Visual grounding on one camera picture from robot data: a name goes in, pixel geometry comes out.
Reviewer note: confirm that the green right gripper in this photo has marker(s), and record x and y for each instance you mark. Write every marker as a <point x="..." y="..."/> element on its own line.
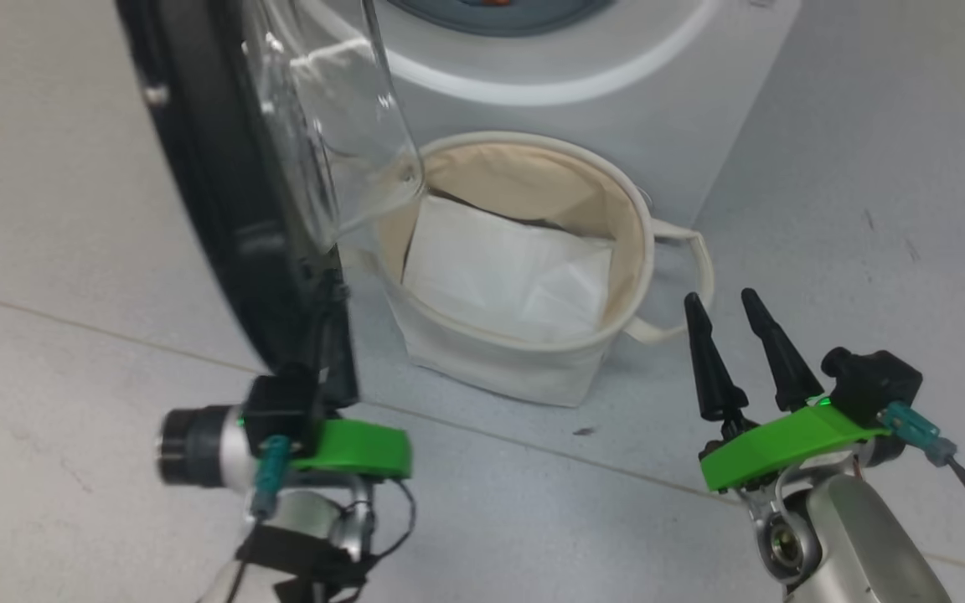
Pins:
<point x="784" y="444"/>

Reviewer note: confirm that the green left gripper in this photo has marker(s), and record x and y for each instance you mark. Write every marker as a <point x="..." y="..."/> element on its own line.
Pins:
<point x="357" y="448"/>

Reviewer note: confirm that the washing machine door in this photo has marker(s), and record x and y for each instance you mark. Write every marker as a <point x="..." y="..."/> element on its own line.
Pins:
<point x="223" y="209"/>

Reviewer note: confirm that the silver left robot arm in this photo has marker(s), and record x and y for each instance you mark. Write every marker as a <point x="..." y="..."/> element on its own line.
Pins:
<point x="198" y="448"/>

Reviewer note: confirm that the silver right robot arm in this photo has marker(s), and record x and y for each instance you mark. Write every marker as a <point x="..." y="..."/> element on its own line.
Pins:
<point x="859" y="536"/>

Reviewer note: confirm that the cream canvas laundry basket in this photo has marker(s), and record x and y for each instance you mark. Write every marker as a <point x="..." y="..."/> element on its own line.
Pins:
<point x="516" y="368"/>

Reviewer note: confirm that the white folded pad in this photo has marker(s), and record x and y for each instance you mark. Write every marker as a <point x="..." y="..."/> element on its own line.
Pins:
<point x="491" y="268"/>

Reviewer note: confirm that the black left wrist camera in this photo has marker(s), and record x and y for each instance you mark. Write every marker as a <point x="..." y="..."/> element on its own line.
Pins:
<point x="281" y="402"/>

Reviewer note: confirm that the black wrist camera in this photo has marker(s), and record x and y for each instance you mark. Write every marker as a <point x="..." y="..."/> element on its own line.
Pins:
<point x="876" y="385"/>
<point x="281" y="402"/>

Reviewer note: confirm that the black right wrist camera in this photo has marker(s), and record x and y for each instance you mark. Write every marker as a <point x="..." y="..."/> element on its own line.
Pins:
<point x="876" y="385"/>

